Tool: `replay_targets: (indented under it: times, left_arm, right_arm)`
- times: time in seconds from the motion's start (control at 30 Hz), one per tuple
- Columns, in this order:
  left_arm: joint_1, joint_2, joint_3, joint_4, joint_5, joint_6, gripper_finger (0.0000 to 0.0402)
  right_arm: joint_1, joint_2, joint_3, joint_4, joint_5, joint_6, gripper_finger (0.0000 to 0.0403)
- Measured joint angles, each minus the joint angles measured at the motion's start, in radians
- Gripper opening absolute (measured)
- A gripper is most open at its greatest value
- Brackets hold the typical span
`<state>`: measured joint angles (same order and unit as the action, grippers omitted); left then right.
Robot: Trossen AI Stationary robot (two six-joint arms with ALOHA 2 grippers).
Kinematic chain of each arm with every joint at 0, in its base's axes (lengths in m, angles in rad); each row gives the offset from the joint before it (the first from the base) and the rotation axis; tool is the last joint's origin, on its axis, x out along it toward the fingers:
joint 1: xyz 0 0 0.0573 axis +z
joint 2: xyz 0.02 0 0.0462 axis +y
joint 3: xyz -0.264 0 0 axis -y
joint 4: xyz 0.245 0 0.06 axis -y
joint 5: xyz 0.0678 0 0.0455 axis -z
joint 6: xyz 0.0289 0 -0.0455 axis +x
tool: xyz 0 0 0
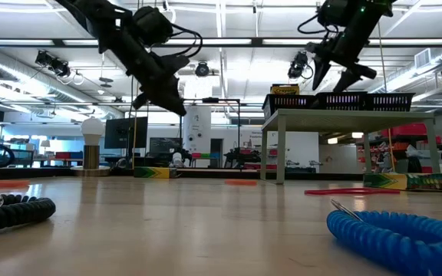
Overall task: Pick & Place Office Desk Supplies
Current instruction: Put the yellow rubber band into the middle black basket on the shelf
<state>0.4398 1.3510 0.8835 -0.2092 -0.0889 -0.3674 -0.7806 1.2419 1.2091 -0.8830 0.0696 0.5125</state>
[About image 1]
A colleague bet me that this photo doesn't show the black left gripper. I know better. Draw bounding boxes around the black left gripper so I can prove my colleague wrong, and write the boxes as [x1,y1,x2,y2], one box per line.
[127,51,191,117]

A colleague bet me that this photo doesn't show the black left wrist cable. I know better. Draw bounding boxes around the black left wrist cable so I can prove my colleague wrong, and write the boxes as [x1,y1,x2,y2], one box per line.
[169,21,203,59]

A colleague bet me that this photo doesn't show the black monitor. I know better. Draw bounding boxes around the black monitor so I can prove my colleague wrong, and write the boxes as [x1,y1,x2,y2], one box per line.
[103,116,149,151]

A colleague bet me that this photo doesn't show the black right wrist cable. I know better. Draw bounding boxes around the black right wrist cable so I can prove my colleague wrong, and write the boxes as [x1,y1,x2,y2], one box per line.
[296,13,340,38]

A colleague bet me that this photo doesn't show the black stand frame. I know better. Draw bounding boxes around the black stand frame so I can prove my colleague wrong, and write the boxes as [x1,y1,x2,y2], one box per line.
[178,97,242,169]

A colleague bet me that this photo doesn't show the white ceiling vent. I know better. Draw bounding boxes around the white ceiling vent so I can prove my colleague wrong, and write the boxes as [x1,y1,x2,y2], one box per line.
[414,48,433,70]

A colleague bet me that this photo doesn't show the red rubber band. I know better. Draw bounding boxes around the red rubber band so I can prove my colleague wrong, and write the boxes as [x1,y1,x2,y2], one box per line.
[303,186,401,196]

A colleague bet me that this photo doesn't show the silver ventilation duct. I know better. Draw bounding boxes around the silver ventilation duct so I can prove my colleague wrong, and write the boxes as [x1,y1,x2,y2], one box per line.
[0,51,126,120]

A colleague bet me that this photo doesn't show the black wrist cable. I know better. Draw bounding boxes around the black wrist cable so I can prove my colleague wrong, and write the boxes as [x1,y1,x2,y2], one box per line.
[296,13,340,38]
[169,21,203,59]

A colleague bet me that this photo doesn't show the green perforated metal shelf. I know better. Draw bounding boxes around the green perforated metal shelf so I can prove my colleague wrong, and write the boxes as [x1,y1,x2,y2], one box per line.
[259,108,442,186]

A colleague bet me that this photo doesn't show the white bulb table lamp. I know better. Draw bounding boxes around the white bulb table lamp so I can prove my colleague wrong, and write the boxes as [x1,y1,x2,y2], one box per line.
[70,116,112,178]

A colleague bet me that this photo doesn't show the blue spiral wrist coil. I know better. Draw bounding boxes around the blue spiral wrist coil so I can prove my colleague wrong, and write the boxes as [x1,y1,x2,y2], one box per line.
[325,198,442,276]

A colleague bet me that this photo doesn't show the white pillar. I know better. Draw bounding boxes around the white pillar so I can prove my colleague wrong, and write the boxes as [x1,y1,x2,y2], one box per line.
[182,106,213,154]

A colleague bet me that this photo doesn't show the dark wall screen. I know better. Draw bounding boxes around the dark wall screen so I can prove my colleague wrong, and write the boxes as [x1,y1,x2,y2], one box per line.
[150,136,183,154]

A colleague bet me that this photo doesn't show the orange rubber band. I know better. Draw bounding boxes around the orange rubber band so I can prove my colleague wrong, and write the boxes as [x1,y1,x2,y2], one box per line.
[223,179,259,187]
[0,179,31,189]

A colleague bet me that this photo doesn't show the black plastic mesh basket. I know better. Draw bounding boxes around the black plastic mesh basket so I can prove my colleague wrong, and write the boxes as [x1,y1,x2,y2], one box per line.
[259,93,317,123]
[364,92,416,113]
[312,90,368,112]

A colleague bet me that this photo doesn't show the red storage bin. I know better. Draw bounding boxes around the red storage bin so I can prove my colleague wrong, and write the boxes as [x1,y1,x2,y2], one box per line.
[381,122,428,138]

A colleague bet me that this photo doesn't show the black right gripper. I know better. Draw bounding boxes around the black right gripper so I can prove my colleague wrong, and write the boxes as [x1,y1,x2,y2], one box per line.
[305,32,378,93]

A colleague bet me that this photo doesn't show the black spiral wrist coil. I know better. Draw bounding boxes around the black spiral wrist coil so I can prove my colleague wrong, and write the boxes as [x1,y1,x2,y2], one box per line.
[0,192,58,235]

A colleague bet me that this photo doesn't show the yellow hanging cable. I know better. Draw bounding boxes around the yellow hanging cable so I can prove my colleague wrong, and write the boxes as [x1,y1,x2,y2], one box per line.
[130,95,138,170]

